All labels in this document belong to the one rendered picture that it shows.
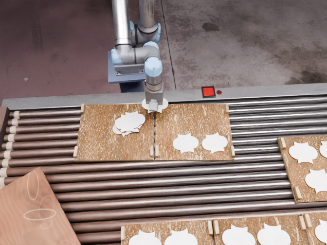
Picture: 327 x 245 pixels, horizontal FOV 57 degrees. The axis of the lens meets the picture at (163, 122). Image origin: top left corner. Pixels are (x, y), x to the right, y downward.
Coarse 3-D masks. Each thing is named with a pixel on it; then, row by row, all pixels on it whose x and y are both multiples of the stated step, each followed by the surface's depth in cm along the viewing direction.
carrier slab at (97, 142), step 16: (96, 112) 168; (112, 112) 168; (128, 112) 168; (144, 112) 168; (80, 128) 163; (96, 128) 163; (112, 128) 163; (144, 128) 163; (80, 144) 158; (96, 144) 158; (112, 144) 158; (128, 144) 158; (144, 144) 158; (80, 160) 153; (96, 160) 153; (112, 160) 153; (128, 160) 154; (144, 160) 154
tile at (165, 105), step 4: (144, 100) 155; (164, 100) 155; (144, 104) 154; (148, 104) 154; (164, 104) 154; (144, 108) 153; (148, 108) 152; (160, 108) 152; (164, 108) 152; (148, 112) 151; (160, 112) 151
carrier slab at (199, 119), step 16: (176, 112) 168; (192, 112) 168; (208, 112) 168; (224, 112) 168; (160, 128) 163; (176, 128) 163; (192, 128) 163; (208, 128) 163; (224, 128) 163; (160, 144) 158; (160, 160) 154; (176, 160) 154; (192, 160) 154; (208, 160) 154; (224, 160) 154
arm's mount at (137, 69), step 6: (114, 48) 192; (114, 66) 183; (120, 66) 183; (126, 66) 183; (132, 66) 184; (138, 66) 185; (120, 72) 189; (126, 72) 189; (132, 72) 189; (138, 72) 190; (144, 72) 191
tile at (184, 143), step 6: (180, 138) 159; (186, 138) 159; (192, 138) 159; (174, 144) 157; (180, 144) 157; (186, 144) 157; (192, 144) 157; (198, 144) 157; (180, 150) 155; (186, 150) 155; (192, 150) 155
